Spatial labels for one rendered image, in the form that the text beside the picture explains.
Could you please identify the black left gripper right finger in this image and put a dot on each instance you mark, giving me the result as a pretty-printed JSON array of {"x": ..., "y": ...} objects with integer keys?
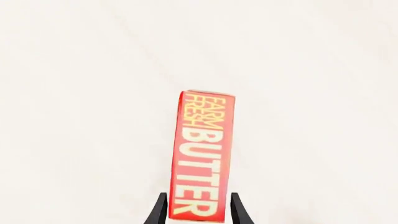
[{"x": 238, "y": 213}]

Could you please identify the red butter box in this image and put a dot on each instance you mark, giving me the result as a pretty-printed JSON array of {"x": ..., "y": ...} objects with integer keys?
[{"x": 201, "y": 158}]

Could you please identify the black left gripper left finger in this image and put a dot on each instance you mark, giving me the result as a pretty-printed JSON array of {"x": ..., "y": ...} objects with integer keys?
[{"x": 158, "y": 212}]

